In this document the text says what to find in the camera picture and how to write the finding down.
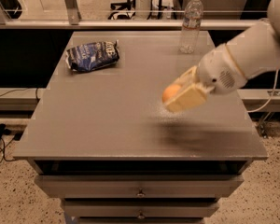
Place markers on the blue chip bag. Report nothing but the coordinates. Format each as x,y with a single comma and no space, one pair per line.
92,56

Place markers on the clear plastic water bottle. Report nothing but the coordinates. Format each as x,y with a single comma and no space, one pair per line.
191,26

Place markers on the top grey drawer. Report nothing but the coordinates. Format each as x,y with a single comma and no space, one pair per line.
157,186

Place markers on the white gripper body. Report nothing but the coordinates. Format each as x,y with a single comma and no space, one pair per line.
216,69

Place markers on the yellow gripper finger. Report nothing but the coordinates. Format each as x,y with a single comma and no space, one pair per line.
188,77
188,97

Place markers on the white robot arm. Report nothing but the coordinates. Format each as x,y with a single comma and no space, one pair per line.
257,49

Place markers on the grey drawer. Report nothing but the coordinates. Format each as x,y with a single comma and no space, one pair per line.
139,208
157,186

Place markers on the grey drawer cabinet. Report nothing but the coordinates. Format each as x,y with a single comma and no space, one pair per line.
112,122

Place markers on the orange fruit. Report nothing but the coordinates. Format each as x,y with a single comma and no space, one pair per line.
170,91

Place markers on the black office chair base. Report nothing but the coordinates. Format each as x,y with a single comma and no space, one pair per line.
123,6

